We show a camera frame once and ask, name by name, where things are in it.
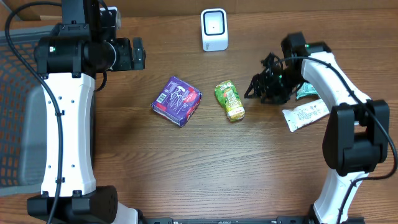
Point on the teal snack packet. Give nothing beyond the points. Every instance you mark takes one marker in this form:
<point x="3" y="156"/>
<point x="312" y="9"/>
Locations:
<point x="306" y="89"/>

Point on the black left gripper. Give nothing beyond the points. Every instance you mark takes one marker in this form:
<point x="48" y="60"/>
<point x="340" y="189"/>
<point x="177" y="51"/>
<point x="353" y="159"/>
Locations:
<point x="137" y="53"/>

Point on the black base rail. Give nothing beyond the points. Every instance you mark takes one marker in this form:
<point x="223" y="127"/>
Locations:
<point x="278" y="220"/>

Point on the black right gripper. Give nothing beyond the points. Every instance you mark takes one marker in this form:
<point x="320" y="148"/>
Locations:
<point x="265" y="89"/>

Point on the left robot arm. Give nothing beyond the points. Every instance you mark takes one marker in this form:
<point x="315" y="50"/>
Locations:
<point x="68" y="61"/>

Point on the green yellow snack packet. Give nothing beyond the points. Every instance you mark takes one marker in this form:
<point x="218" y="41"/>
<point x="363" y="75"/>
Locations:
<point x="228" y="98"/>

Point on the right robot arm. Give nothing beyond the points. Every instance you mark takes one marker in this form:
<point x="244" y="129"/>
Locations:
<point x="357" y="136"/>

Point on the purple pad package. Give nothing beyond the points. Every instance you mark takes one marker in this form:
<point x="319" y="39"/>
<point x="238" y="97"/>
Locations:
<point x="177" y="101"/>

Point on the grey plastic basket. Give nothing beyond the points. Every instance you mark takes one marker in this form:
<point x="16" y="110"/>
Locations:
<point x="23" y="127"/>

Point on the white tube gold cap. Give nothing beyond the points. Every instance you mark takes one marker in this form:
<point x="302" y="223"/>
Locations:
<point x="305" y="114"/>

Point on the white barcode scanner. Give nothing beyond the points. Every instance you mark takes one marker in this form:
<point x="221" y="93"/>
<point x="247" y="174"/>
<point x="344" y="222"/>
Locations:
<point x="214" y="30"/>

